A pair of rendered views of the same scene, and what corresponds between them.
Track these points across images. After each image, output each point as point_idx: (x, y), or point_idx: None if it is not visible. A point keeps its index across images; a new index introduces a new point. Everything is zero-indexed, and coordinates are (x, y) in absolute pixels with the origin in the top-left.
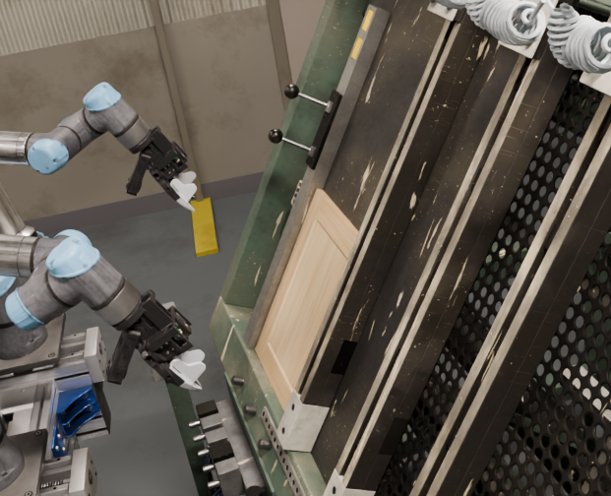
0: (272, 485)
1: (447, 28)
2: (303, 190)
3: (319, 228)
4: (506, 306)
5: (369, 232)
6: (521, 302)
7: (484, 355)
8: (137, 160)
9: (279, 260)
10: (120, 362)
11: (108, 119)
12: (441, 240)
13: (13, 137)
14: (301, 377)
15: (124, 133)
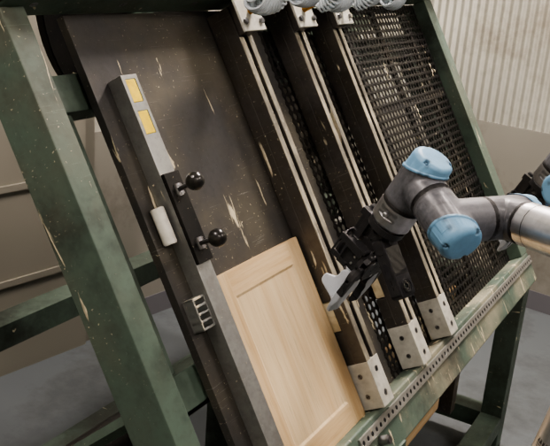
0: (401, 442)
1: (245, 42)
2: (215, 289)
3: (245, 297)
4: (376, 137)
5: (313, 202)
6: (377, 129)
7: (388, 165)
8: (392, 254)
9: (254, 372)
10: None
11: (430, 185)
12: (342, 149)
13: None
14: (363, 345)
15: (398, 223)
